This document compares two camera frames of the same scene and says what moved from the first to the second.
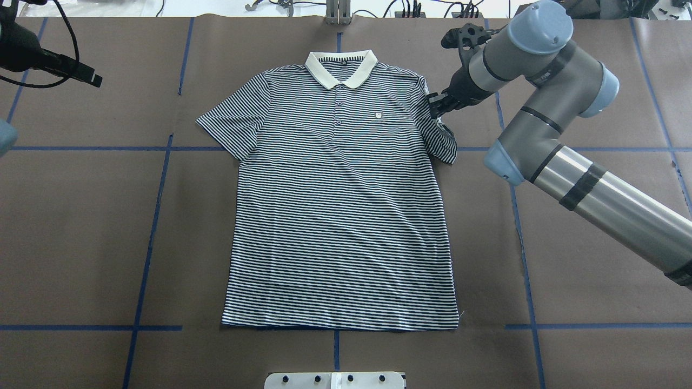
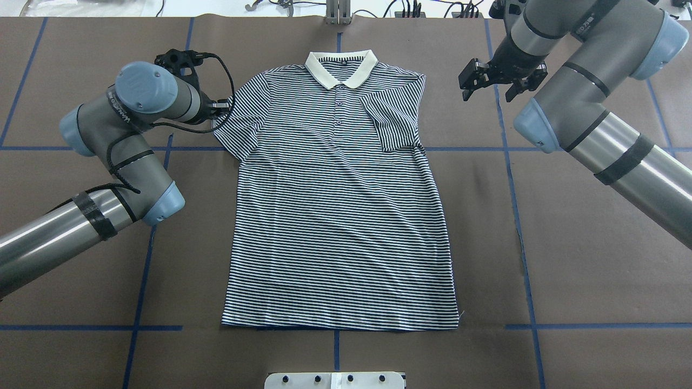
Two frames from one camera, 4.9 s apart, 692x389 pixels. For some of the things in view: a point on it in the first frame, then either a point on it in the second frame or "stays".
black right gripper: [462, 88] to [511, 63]
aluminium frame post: [338, 12] stays
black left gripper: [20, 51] to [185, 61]
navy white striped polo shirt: [337, 224] stays
